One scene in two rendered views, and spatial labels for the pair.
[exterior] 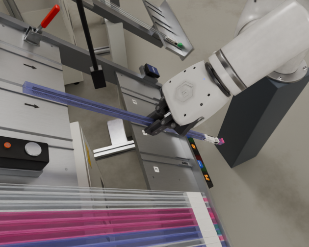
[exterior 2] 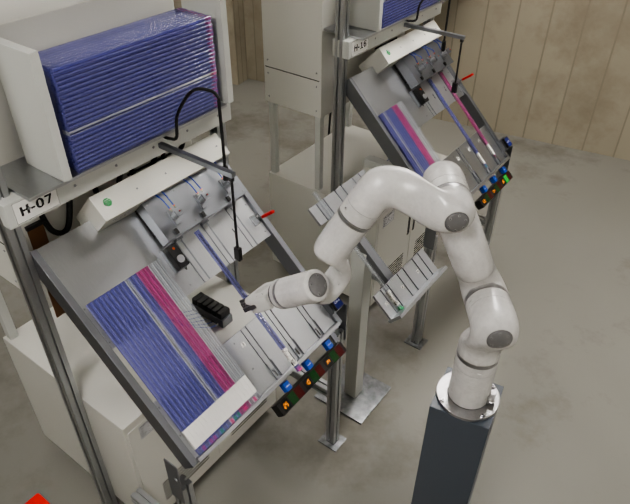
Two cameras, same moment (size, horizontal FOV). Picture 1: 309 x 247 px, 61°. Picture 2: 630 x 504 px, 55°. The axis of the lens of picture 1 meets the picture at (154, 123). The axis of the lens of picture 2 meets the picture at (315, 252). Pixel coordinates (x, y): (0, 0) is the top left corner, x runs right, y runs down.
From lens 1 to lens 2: 1.43 m
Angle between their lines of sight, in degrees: 39
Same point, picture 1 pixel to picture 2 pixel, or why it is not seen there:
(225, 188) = not seen: outside the picture
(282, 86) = (437, 409)
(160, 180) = (237, 350)
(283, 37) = (294, 282)
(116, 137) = not seen: hidden behind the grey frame
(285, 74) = (453, 402)
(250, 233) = not seen: outside the picture
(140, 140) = (255, 323)
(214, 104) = (260, 301)
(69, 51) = (276, 241)
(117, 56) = (354, 283)
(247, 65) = (279, 288)
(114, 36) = (355, 262)
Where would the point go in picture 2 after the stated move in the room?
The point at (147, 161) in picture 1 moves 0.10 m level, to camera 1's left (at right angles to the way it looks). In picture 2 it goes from (243, 335) to (226, 316)
